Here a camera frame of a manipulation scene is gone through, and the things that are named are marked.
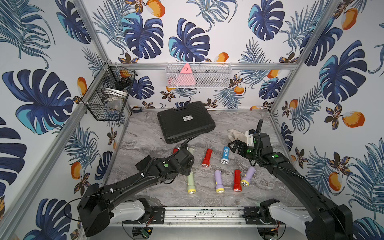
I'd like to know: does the white work glove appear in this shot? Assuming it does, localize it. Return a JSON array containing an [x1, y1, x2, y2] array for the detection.
[[228, 129, 247, 143]]

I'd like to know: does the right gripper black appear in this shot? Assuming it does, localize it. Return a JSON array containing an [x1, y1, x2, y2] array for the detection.
[[227, 140, 261, 162]]

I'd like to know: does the red flashlight front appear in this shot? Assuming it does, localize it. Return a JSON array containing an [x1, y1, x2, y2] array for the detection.
[[233, 170, 242, 192]]

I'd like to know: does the black wire basket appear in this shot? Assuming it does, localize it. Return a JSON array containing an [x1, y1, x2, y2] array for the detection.
[[81, 63, 138, 122]]

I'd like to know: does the pink triangle item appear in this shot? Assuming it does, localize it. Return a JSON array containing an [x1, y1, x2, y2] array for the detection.
[[175, 63, 196, 87]]

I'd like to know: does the small black box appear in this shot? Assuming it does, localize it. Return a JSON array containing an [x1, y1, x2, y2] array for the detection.
[[135, 156, 153, 173]]

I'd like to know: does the purple flashlight right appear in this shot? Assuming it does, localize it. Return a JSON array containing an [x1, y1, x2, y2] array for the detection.
[[241, 166, 256, 187]]

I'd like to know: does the dark tape roll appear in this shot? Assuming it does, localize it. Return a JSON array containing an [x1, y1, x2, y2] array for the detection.
[[132, 107, 143, 113]]

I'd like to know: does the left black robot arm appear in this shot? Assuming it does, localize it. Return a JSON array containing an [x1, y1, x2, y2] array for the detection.
[[77, 137, 195, 237]]

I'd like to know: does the purple flashlight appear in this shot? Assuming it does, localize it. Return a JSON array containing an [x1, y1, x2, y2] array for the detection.
[[214, 170, 225, 193], [241, 166, 256, 187]]

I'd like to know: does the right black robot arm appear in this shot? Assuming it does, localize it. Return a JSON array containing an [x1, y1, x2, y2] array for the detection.
[[228, 120, 353, 240]]

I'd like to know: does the clear wall shelf basket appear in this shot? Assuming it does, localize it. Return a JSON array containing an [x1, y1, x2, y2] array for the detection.
[[165, 63, 232, 89]]

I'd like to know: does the black plastic tool case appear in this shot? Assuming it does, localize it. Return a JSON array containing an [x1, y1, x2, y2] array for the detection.
[[157, 102, 216, 144]]

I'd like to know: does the green flashlight front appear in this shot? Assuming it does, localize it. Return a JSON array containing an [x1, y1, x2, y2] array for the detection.
[[187, 172, 196, 194]]

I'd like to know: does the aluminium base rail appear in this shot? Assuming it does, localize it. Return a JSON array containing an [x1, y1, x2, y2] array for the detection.
[[97, 202, 312, 230]]

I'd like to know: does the purple flashlight front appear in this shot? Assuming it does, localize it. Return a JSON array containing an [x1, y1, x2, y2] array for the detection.
[[214, 170, 225, 193]]

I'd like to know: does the blue flashlight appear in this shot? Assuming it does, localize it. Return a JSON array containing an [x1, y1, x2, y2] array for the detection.
[[221, 146, 230, 165]]

